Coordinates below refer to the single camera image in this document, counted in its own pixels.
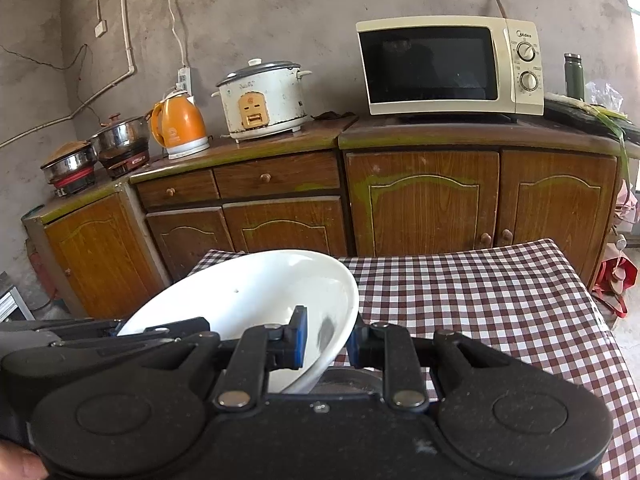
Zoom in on white bowl with green print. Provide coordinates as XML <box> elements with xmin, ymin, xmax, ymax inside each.
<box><xmin>116</xmin><ymin>249</ymin><xmax>360</xmax><ymax>395</ymax></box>

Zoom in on dark red induction cooker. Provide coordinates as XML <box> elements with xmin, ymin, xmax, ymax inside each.
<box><xmin>97</xmin><ymin>145</ymin><xmax>151</xmax><ymax>180</ymax></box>

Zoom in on red bag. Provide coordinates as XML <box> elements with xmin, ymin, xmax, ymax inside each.
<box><xmin>591</xmin><ymin>255</ymin><xmax>632</xmax><ymax>318</ymax></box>

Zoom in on pink plastic bag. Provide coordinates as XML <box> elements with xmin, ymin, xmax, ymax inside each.
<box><xmin>607</xmin><ymin>180</ymin><xmax>640</xmax><ymax>251</ymax></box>

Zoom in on black base board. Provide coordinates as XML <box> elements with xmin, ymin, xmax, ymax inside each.
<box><xmin>395</xmin><ymin>112</ymin><xmax>518</xmax><ymax>125</ymax></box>

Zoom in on clear plastic bag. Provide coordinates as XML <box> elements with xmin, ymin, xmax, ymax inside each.
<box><xmin>584</xmin><ymin>80</ymin><xmax>626</xmax><ymax>111</ymax></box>

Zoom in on steel wok with wooden lid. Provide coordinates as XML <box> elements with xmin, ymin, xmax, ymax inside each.
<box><xmin>40</xmin><ymin>141</ymin><xmax>98</xmax><ymax>173</ymax></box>

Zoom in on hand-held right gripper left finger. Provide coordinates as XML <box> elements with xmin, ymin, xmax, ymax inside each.
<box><xmin>150</xmin><ymin>305</ymin><xmax>309</xmax><ymax>409</ymax></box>

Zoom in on person's left hand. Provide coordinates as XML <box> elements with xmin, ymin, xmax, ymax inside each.
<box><xmin>0</xmin><ymin>442</ymin><xmax>50</xmax><ymax>480</ymax></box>

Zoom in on steel pot with lid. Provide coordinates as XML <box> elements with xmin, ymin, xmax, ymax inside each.
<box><xmin>89</xmin><ymin>112</ymin><xmax>151</xmax><ymax>153</ymax></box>

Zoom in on white power cable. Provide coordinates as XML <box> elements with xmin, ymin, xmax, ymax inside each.
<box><xmin>166</xmin><ymin>0</ymin><xmax>190</xmax><ymax>68</ymax></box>

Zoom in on orange electric kettle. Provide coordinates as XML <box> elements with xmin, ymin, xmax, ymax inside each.
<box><xmin>149</xmin><ymin>91</ymin><xmax>211</xmax><ymax>161</ymax></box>

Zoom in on wooden corner cabinet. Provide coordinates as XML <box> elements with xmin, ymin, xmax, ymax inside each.
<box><xmin>21</xmin><ymin>180</ymin><xmax>173</xmax><ymax>318</ymax></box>

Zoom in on white wall pipe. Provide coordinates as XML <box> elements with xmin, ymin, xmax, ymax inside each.
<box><xmin>0</xmin><ymin>0</ymin><xmax>138</xmax><ymax>148</ymax></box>

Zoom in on wooden cabinet with drawers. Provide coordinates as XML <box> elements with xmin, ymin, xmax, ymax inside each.
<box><xmin>130</xmin><ymin>132</ymin><xmax>351</xmax><ymax>281</ymax></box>

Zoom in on wooden two-door cabinet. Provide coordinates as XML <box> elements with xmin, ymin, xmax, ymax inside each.
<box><xmin>339</xmin><ymin>115</ymin><xmax>628</xmax><ymax>286</ymax></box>

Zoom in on cream microwave oven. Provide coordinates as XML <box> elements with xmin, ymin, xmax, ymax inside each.
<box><xmin>356</xmin><ymin>15</ymin><xmax>545</xmax><ymax>117</ymax></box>

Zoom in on white rice cooker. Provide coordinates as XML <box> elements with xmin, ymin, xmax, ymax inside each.
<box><xmin>211</xmin><ymin>58</ymin><xmax>313</xmax><ymax>140</ymax></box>

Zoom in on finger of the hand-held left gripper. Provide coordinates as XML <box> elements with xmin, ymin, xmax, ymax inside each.
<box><xmin>102</xmin><ymin>316</ymin><xmax>211</xmax><ymax>337</ymax></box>
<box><xmin>50</xmin><ymin>329</ymin><xmax>173</xmax><ymax>350</ymax></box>

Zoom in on black flat cooktop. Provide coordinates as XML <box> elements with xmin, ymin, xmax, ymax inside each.
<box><xmin>543</xmin><ymin>92</ymin><xmax>640</xmax><ymax>143</ymax></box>

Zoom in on red plastic container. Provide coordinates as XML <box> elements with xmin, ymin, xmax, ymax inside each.
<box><xmin>27</xmin><ymin>240</ymin><xmax>66</xmax><ymax>311</ymax></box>

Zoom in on green onions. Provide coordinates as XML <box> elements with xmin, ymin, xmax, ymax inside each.
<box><xmin>587</xmin><ymin>105</ymin><xmax>633</xmax><ymax>181</ymax></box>

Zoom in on brown checkered tablecloth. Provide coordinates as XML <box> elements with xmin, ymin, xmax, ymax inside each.
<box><xmin>186</xmin><ymin>238</ymin><xmax>640</xmax><ymax>480</ymax></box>

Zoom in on small steel plate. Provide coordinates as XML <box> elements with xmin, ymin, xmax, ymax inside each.
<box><xmin>315</xmin><ymin>366</ymin><xmax>385</xmax><ymax>398</ymax></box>

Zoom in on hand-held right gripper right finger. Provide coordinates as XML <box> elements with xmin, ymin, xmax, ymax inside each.
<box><xmin>346</xmin><ymin>321</ymin><xmax>508</xmax><ymax>409</ymax></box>

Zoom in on grey metal shelf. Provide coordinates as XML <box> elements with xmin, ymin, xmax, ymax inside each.
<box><xmin>0</xmin><ymin>272</ymin><xmax>36</xmax><ymax>323</ymax></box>

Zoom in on green thermos bottle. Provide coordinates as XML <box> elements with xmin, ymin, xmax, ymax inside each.
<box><xmin>564</xmin><ymin>52</ymin><xmax>586</xmax><ymax>101</ymax></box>

